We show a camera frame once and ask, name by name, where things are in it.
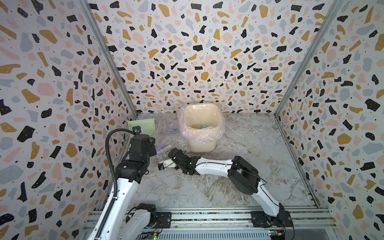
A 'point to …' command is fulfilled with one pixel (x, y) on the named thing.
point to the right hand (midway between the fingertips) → (170, 149)
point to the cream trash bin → (194, 147)
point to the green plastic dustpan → (147, 126)
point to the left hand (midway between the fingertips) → (145, 140)
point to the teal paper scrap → (204, 126)
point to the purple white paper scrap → (160, 147)
